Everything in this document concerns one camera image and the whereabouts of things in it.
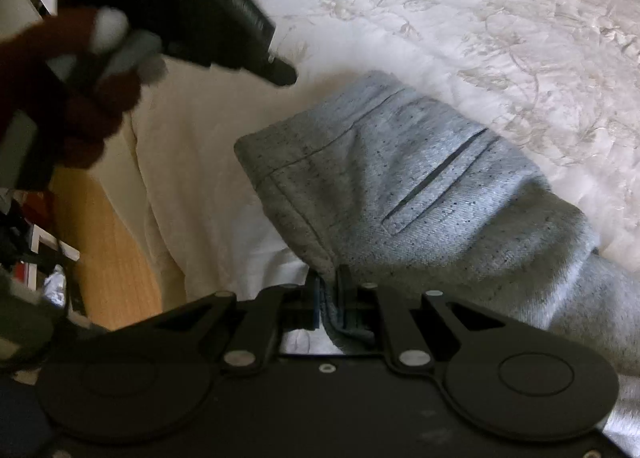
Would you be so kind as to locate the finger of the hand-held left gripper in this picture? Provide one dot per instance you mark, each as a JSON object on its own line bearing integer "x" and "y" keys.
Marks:
{"x": 282, "y": 73}

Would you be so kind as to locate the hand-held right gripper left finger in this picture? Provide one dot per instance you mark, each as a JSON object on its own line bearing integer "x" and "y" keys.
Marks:
{"x": 313, "y": 305}

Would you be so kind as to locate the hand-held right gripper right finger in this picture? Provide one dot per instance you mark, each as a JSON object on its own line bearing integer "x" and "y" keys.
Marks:
{"x": 344, "y": 298}

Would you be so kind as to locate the grey pants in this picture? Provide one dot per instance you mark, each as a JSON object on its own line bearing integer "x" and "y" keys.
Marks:
{"x": 400, "y": 163}

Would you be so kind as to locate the person's left hand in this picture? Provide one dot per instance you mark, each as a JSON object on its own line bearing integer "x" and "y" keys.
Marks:
{"x": 95, "y": 113}

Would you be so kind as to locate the cream bed sheet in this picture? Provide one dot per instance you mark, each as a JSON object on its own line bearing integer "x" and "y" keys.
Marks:
{"x": 200, "y": 163}

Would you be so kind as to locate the white embroidered bedspread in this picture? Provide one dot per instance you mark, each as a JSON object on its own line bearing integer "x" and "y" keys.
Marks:
{"x": 500, "y": 38}

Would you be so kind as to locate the crumpled white plastic bag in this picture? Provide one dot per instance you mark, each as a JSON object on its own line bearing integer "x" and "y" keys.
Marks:
{"x": 54, "y": 285}

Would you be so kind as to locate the white frame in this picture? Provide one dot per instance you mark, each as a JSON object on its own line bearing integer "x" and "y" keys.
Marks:
{"x": 42, "y": 243}

